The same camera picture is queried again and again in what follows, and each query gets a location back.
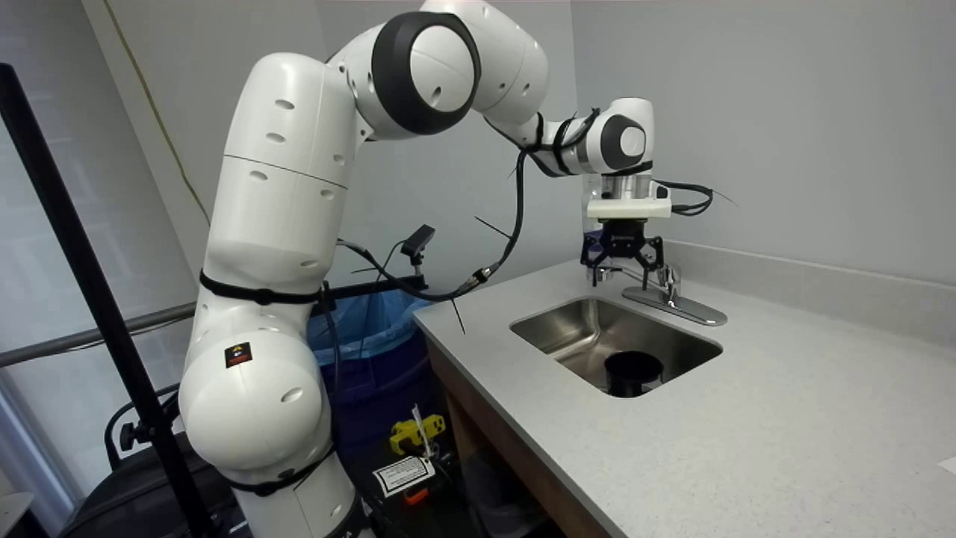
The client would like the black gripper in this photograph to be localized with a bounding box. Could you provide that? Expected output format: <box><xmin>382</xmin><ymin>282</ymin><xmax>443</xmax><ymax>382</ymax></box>
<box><xmin>581</xmin><ymin>215</ymin><xmax>670</xmax><ymax>297</ymax></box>

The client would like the black cup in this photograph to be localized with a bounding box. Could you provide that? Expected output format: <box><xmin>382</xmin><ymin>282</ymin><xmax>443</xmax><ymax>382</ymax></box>
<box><xmin>600</xmin><ymin>347</ymin><xmax>670</xmax><ymax>400</ymax></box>

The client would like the yellow tool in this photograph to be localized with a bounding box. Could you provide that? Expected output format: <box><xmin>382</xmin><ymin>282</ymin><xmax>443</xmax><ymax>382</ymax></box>
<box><xmin>386</xmin><ymin>411</ymin><xmax>451</xmax><ymax>460</ymax></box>

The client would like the chrome faucet base with handle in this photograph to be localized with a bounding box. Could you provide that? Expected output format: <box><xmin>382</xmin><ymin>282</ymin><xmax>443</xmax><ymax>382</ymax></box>
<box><xmin>619</xmin><ymin>260</ymin><xmax>733</xmax><ymax>329</ymax></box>

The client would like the black clamp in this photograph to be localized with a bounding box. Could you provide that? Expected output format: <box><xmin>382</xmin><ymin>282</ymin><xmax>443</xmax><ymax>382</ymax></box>
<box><xmin>394</xmin><ymin>221</ymin><xmax>439</xmax><ymax>273</ymax></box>

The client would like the black tripod pole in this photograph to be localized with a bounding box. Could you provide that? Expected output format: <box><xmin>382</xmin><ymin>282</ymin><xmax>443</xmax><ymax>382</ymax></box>
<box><xmin>0</xmin><ymin>64</ymin><xmax>218</xmax><ymax>538</ymax></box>

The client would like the black bag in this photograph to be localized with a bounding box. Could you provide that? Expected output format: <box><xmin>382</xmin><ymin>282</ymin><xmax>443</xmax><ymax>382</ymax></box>
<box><xmin>58</xmin><ymin>393</ymin><xmax>247</xmax><ymax>538</ymax></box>

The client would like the black camera cable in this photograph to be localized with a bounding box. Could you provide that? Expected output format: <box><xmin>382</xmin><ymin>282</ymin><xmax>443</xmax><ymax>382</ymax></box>
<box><xmin>654</xmin><ymin>178</ymin><xmax>721</xmax><ymax>221</ymax></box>

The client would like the trash bin with blue bag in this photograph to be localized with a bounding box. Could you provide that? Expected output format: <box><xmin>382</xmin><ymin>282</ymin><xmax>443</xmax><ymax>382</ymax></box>
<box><xmin>304</xmin><ymin>279</ymin><xmax>454</xmax><ymax>474</ymax></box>

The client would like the stainless steel sink basin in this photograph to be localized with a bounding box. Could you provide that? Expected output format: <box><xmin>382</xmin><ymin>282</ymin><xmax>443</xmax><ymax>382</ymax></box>
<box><xmin>509</xmin><ymin>294</ymin><xmax>727</xmax><ymax>403</ymax></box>

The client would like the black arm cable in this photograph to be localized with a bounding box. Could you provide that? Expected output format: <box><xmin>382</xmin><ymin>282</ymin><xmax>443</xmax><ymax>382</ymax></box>
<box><xmin>337</xmin><ymin>110</ymin><xmax>605</xmax><ymax>306</ymax></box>

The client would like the white gripper mounting plate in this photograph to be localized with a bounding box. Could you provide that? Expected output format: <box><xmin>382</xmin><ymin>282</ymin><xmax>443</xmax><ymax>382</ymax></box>
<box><xmin>587</xmin><ymin>191</ymin><xmax>678</xmax><ymax>226</ymax></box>

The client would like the white label tag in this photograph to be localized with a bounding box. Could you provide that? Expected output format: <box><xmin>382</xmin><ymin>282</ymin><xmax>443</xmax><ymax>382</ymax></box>
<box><xmin>370</xmin><ymin>454</ymin><xmax>439</xmax><ymax>499</ymax></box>

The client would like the wooden counter cabinet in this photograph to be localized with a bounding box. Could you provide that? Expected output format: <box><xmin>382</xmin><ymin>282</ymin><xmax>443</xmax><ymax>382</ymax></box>
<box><xmin>424</xmin><ymin>339</ymin><xmax>607</xmax><ymax>538</ymax></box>

